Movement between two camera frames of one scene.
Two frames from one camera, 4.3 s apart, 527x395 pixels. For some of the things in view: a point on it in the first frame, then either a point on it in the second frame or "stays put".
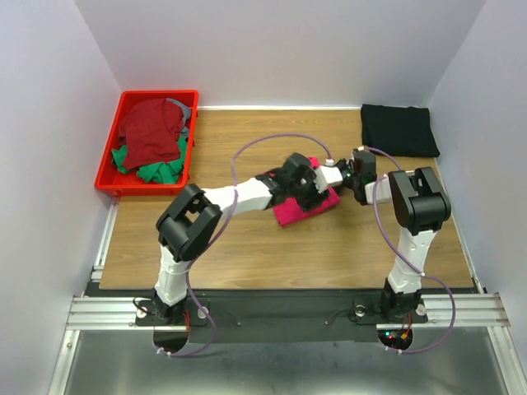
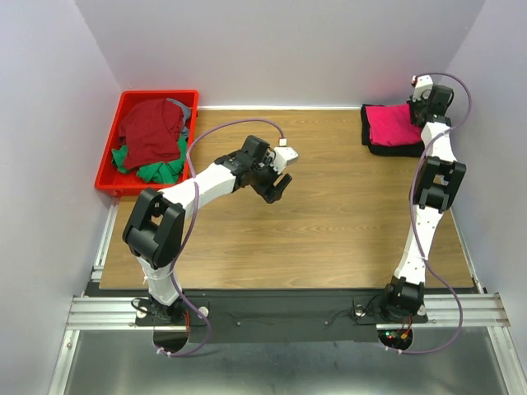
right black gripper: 343,163 to 412,104
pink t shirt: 287,210 to 392,125
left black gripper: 314,197 to 269,192
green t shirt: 156,173 stays put
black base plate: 275,315 stays put
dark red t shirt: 149,131 stays put
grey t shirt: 187,113 stays put
